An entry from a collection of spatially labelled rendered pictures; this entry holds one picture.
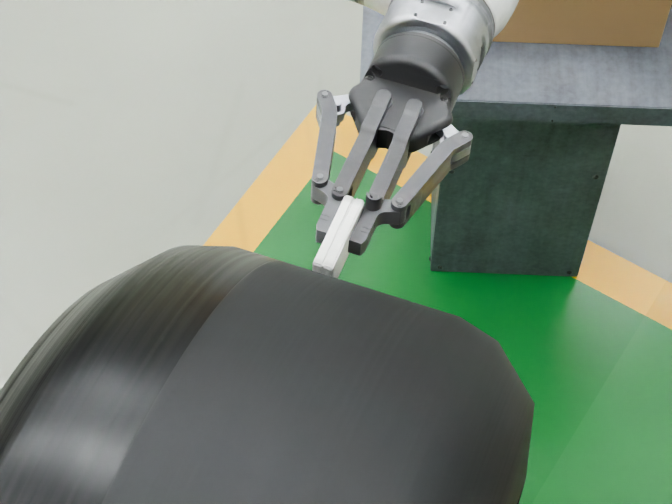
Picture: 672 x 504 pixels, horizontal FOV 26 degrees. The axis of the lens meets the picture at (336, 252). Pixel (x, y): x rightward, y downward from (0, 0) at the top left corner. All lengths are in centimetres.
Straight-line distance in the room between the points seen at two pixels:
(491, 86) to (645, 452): 75
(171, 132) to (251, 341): 184
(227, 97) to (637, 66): 98
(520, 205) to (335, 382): 152
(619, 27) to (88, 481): 129
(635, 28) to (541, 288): 69
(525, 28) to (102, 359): 120
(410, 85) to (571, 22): 77
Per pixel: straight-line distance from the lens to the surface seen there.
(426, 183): 109
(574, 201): 230
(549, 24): 190
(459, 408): 81
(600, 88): 190
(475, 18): 119
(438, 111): 114
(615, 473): 235
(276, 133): 263
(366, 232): 105
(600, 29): 192
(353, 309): 87
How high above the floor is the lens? 214
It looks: 59 degrees down
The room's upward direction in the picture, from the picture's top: straight up
